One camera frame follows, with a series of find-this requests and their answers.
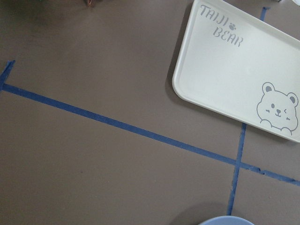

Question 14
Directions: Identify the light blue plate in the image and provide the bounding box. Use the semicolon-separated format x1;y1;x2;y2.
199;216;254;225

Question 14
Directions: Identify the white bear print tray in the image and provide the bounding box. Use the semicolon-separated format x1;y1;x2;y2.
172;0;300;142

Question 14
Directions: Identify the brown object at edge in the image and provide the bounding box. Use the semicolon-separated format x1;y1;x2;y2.
84;0;98;8

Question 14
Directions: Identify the long blue tape strip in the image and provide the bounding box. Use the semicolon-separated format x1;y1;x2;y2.
0;83;300;187

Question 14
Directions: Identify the short blue tape end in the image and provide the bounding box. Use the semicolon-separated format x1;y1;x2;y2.
0;60;15;91

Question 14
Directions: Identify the crossing blue tape strip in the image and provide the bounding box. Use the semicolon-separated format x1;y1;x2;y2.
226;6;270;217

